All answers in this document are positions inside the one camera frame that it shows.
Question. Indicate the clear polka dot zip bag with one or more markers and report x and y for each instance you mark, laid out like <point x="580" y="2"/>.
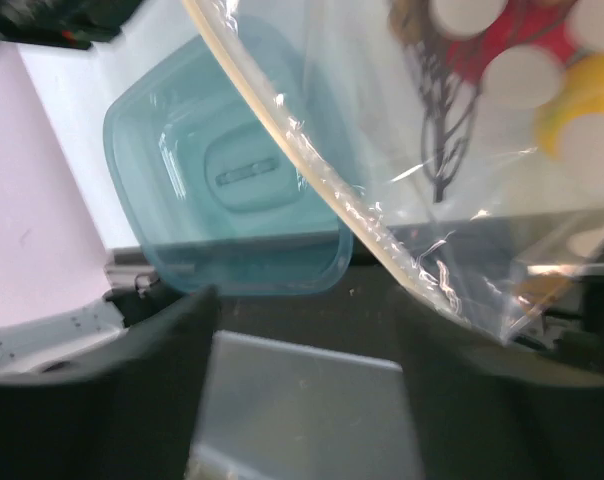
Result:
<point x="440" y="179"/>

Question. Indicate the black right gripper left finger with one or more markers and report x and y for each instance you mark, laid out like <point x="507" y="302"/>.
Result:
<point x="125" y="410"/>

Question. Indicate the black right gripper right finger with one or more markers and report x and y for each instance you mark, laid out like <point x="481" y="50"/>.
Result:
<point x="481" y="410"/>

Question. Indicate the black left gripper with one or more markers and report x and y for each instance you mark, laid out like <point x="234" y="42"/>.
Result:
<point x="64" y="24"/>

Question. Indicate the teal transparent plastic container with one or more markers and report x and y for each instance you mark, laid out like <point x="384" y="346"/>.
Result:
<point x="207" y="192"/>

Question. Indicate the aluminium front frame rail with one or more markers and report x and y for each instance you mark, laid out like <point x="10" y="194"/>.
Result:
<point x="129" y="269"/>

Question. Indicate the yellow fake lemon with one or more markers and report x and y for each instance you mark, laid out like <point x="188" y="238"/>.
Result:
<point x="582" y="94"/>

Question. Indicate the red fake food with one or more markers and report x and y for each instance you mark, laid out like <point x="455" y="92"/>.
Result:
<point x="529" y="23"/>

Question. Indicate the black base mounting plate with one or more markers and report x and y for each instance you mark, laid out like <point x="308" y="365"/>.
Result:
<point x="364" y="311"/>

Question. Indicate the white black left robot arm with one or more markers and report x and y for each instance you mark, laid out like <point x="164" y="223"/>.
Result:
<point x="61" y="68"/>

